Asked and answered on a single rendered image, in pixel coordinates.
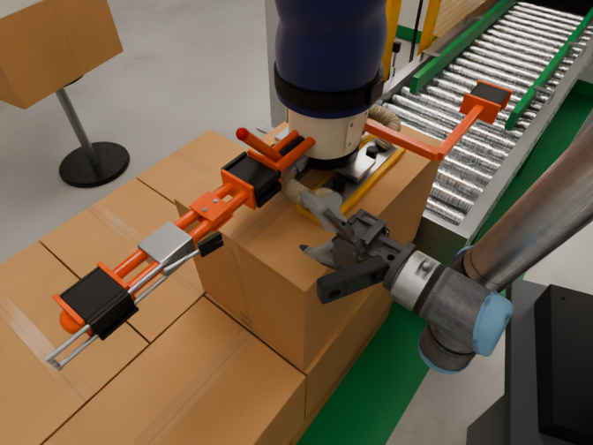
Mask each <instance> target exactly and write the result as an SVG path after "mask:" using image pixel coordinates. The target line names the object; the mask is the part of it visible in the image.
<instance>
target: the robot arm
mask: <svg viewBox="0 0 593 445"><path fill-rule="evenodd" d="M299 193H300V197H301V200H302V203H303V205H305V206H306V207H307V208H309V209H310V211H311V212H312V214H313V215H314V216H316V217H317V218H318V219H319V221H320V222H321V225H322V227H323V228H324V229H325V230H326V231H327V232H330V233H334V234H335V233H336V235H337V236H334V238H332V239H329V240H327V241H326V242H325V243H324V244H322V245H320V246H319V247H310V246H308V245H300V246H299V248H300V250H301V251H302V252H303V253H305V254H306V255H307V256H309V257H310V258H312V259H313V260H315V261H317V262H319V263H320V264H321V265H323V266H326V267H328V268H331V269H333V270H336V271H335V272H333V273H330V274H328V275H323V276H321V277H319V278H318V279H317V296H318V298H319V301H320V302H321V304H323V305H325V304H327V303H330V302H332V301H335V300H336V299H339V298H343V297H345V296H348V295H350V294H352V293H355V292H357V291H360V290H363V289H365V288H368V287H370V286H373V285H374V284H377V283H381V282H383V284H382V287H384V288H385V289H387V290H389V291H390V292H389V297H390V298H391V299H392V300H393V301H395V302H396V303H398V304H400V305H402V306H404V307H405V308H407V309H408V310H410V311H411V312H412V313H414V314H416V315H418V316H419V317H421V318H422V319H424V320H426V321H427V322H426V325H425V327H424V330H423V331H422V333H421V334H420V336H419V338H418V351H419V354H420V356H421V358H422V360H423V361H424V362H425V364H426V365H428V366H429V367H430V368H431V369H432V370H434V371H436V372H438V373H443V374H455V373H459V372H460V371H462V370H464V369H465V368H467V367H468V366H469V364H470V361H471V360H472V359H473V358H474V357H475V356H476V355H477V354H478V355H483V356H485V357H488V356H490V355H491V354H492V352H493V350H494V348H495V346H496V344H497V343H498V341H499V339H500V337H501V335H502V333H503V332H504V330H505V328H506V326H507V323H508V322H509V320H510V318H511V316H512V314H513V312H514V305H513V304H512V303H511V302H510V301H509V300H507V299H506V298H503V297H502V296H500V293H501V292H502V291H503V290H504V289H506V288H507V287H508V286H509V285H510V284H511V283H512V282H513V281H514V280H515V279H517V278H518V277H519V276H521V275H522V274H524V273H525V272H526V271H528V270H529V269H530V268H532V267H533V266H535V265H536V264H537V263H538V262H539V261H540V260H542V259H543V258H545V257H546V256H547V255H549V254H550V253H552V252H553V251H554V250H556V249H557V248H558V247H560V246H561V245H563V244H564V243H565V242H567V241H568V239H570V238H571V237H573V236H574V235H575V234H577V233H578V232H579V231H581V230H582V229H584V228H585V227H586V226H588V225H589V224H590V223H592V222H593V123H592V124H591V125H590V126H589V127H588V128H587V129H586V130H585V131H584V132H583V133H582V134H581V135H580V136H579V137H578V138H577V139H576V140H575V141H574V142H573V144H572V145H571V146H570V147H569V148H568V149H567V150H566V151H565V152H564V153H563V154H562V155H561V156H560V157H559V158H558V159H557V160H556V161H555V162H554V163H553V164H552V165H551V166H550V168H549V169H548V170H547V171H546V172H545V173H544V174H543V175H542V176H541V177H540V178H539V179H538V180H537V181H536V182H535V183H534V184H533V185H532V186H531V187H530V188H529V189H528V190H527V191H526V192H525V193H524V194H523V195H522V196H521V197H520V199H518V200H517V201H516V202H515V203H514V204H513V206H511V207H510V208H509V209H508V210H507V211H506V213H505V214H504V215H503V216H502V217H501V218H500V219H499V220H498V221H497V222H496V223H495V224H494V225H493V226H492V227H491V228H490V229H489V230H488V231H487V232H486V233H485V234H484V235H483V236H482V238H481V239H480V240H479V241H478V242H477V243H476V244H475V245H471V246H467V247H464V248H462V249H461V250H460V251H459V252H458V253H457V254H456V255H455V257H454V259H453V261H452V263H451V267H448V266H446V265H444V264H442V263H440V262H438V261H436V260H435V259H433V258H431V257H429V256H428V255H426V254H424V253H421V252H419V251H418V250H417V251H414V250H415V248H416V245H414V244H412V243H410V242H408V243H407V244H406V245H405V246H404V245H401V244H400V243H398V242H396V241H394V240H392V239H391V238H389V233H390V231H389V229H388V228H386V225H387V222H386V221H384V220H382V219H380V218H378V217H377V216H375V215H373V214H371V213H369V212H367V211H365V210H363V209H362V208H360V209H359V210H358V211H357V213H356V214H355V215H354V214H353V215H352V216H351V217H350V218H349V219H348V221H347V220H346V217H345V216H344V215H343V213H342V212H341V210H340V207H341V203H342V197H341V195H340V194H339V193H338V192H331V193H329V194H327V195H325V196H323V197H321V198H319V199H317V198H316V197H315V196H313V195H312V194H310V193H308V192H306V191H304V190H301V191H300V192H299ZM374 218H375V219H374ZM387 230H388V232H389V233H387ZM380 232H381V233H380ZM386 234H387V236H386ZM413 251H414V252H413ZM412 252H413V253H412ZM384 278H385V279H384Z"/></svg>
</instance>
